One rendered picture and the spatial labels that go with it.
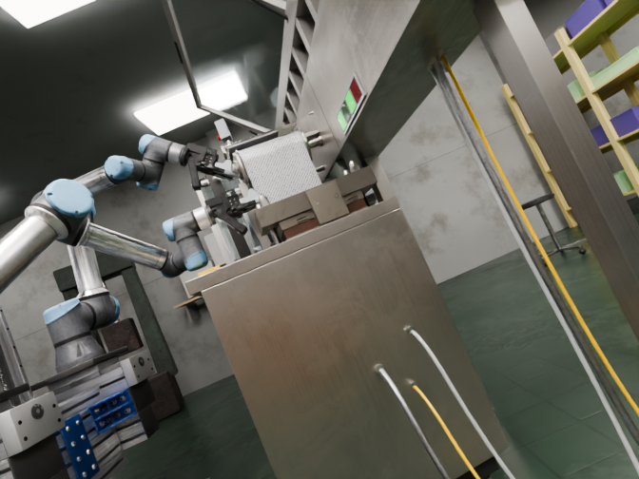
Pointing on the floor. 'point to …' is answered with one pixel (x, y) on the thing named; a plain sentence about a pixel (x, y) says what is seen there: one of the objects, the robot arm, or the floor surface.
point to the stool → (551, 227)
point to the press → (163, 390)
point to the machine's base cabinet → (353, 360)
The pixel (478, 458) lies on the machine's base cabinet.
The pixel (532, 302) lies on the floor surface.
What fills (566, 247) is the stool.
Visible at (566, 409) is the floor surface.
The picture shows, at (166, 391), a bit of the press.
